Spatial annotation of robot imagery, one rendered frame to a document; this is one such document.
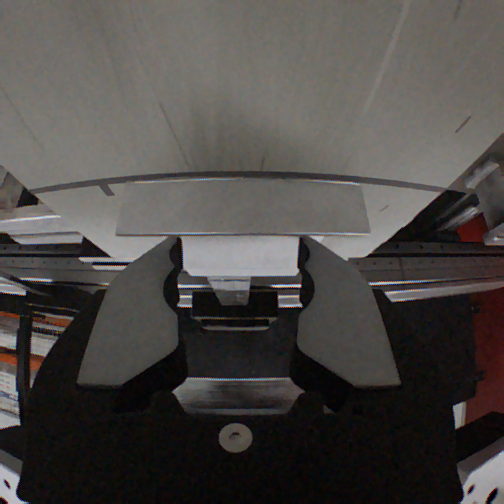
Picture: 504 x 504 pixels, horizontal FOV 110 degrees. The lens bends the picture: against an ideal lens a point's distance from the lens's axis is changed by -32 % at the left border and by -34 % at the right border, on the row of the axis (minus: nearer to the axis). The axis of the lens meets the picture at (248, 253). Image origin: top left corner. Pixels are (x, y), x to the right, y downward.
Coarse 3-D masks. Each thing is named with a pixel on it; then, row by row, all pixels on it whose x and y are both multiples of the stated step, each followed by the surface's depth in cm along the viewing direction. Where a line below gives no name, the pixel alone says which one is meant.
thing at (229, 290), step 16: (224, 288) 24; (240, 288) 24; (192, 304) 35; (208, 304) 35; (224, 304) 34; (240, 304) 34; (256, 304) 35; (272, 304) 35; (208, 320) 35; (224, 320) 35; (240, 320) 35; (256, 320) 35; (272, 320) 38
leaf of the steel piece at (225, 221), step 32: (128, 192) 8; (160, 192) 8; (192, 192) 8; (224, 192) 8; (256, 192) 8; (288, 192) 8; (320, 192) 9; (352, 192) 9; (128, 224) 8; (160, 224) 8; (192, 224) 8; (224, 224) 8; (256, 224) 8; (288, 224) 8; (320, 224) 8; (352, 224) 8; (192, 256) 16; (224, 256) 16; (256, 256) 16; (288, 256) 16
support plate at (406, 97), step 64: (0, 0) 2; (64, 0) 2; (128, 0) 3; (192, 0) 3; (256, 0) 3; (320, 0) 3; (384, 0) 3; (448, 0) 2; (0, 64) 3; (64, 64) 4; (128, 64) 4; (192, 64) 5; (256, 64) 5; (320, 64) 5; (384, 64) 4; (448, 64) 4; (0, 128) 5; (64, 128) 6; (128, 128) 6; (192, 128) 7; (256, 128) 7; (320, 128) 7; (384, 128) 6; (448, 128) 6; (64, 192) 9; (384, 192) 9; (128, 256) 17
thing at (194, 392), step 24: (192, 384) 16; (216, 384) 16; (240, 384) 16; (264, 384) 16; (288, 384) 16; (192, 408) 15; (216, 408) 15; (240, 408) 15; (264, 408) 15; (288, 408) 15
